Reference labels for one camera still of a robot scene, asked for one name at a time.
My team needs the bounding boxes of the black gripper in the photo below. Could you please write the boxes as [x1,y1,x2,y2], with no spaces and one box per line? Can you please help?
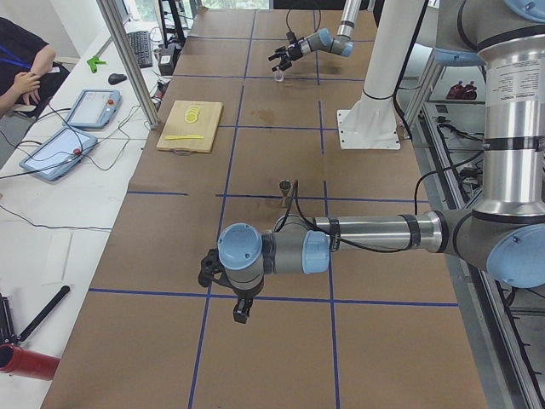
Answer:
[198,249,254,323]
[268,30,306,72]

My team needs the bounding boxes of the clear glass measuring cup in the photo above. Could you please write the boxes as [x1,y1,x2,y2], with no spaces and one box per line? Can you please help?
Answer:
[273,66,284,83]

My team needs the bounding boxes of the steel double jigger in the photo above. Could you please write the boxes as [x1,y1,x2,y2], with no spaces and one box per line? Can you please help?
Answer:
[278,180,292,208]

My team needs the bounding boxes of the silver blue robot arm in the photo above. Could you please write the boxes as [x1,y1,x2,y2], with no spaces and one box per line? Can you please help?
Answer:
[198,1,544,323]
[268,0,361,74]

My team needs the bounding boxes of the wooden cutting board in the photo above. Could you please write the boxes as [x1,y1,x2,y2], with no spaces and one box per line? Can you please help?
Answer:
[157,101,223,153]

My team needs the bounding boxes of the black box with label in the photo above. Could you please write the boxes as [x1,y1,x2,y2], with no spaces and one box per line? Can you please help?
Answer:
[158,43,181,76]

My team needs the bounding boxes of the yellow plastic knife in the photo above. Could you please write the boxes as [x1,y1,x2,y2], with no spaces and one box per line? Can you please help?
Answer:
[164,134,204,141]

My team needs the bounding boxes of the black computer keyboard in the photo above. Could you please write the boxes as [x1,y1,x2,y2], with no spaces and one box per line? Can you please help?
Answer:
[127,31,153,68]

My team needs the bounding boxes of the black computer mouse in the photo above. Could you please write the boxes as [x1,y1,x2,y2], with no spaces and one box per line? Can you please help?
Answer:
[107,73,128,85]

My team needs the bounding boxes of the green plastic clamp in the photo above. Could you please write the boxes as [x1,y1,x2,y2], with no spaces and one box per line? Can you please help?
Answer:
[87,55,106,73]

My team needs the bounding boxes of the far blue teach pendant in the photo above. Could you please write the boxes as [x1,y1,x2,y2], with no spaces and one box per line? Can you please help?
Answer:
[66,89,121,130]

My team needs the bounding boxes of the blue teach pendant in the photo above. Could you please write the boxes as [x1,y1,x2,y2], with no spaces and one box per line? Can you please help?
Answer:
[66,89,121,130]
[20,127,98,181]

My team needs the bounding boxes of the red cylinder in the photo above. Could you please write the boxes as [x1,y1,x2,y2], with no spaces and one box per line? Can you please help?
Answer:
[1,344,60,381]

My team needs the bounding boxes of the near blue teach pendant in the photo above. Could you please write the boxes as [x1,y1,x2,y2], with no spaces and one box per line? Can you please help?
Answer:
[20,127,98,181]

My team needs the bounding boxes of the seated person black shirt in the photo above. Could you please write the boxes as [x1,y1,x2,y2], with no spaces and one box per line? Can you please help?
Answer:
[1,18,69,116]

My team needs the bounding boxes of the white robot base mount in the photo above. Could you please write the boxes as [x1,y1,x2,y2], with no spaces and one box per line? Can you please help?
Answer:
[337,0,427,150]

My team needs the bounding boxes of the black handle rod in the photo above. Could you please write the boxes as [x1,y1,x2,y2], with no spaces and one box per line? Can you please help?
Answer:
[17,285,71,343]

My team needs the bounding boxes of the aluminium frame post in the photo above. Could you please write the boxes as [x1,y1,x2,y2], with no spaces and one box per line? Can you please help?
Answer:
[96,0,159,130]

